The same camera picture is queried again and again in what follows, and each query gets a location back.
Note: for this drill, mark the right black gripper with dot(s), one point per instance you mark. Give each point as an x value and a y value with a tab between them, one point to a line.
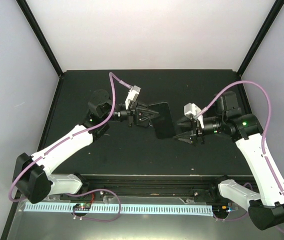
197	132

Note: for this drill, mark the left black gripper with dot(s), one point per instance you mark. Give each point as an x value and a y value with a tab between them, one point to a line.
135	112

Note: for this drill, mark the black smartphone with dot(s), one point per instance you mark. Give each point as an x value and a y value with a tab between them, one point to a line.
163	124

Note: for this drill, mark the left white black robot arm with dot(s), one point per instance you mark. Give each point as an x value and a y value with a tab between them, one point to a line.
33	174

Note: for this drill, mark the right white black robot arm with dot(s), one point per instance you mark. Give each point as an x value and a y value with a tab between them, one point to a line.
265	207

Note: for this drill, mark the black table mat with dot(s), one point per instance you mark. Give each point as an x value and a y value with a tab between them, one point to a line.
125	150

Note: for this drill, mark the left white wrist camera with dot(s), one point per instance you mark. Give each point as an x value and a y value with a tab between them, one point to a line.
132	96

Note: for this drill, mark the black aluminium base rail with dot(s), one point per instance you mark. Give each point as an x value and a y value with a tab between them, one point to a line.
163	185

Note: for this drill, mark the light blue slotted cable duct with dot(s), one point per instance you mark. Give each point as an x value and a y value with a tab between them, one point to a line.
134	209

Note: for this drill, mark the right black frame post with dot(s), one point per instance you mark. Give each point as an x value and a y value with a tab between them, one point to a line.
265	27

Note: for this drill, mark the black frame post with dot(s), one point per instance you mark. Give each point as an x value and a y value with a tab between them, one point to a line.
265	27
27	12

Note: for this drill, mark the left black frame post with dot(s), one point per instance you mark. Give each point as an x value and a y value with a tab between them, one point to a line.
27	12

